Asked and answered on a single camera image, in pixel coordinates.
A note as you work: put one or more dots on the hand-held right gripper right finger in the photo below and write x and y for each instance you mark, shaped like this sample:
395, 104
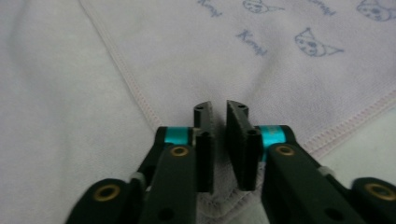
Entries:
246, 155

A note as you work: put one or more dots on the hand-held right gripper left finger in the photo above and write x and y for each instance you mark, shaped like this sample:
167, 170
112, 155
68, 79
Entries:
205, 155

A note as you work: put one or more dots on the pale purple printed towel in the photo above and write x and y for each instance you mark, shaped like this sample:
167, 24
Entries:
218, 62

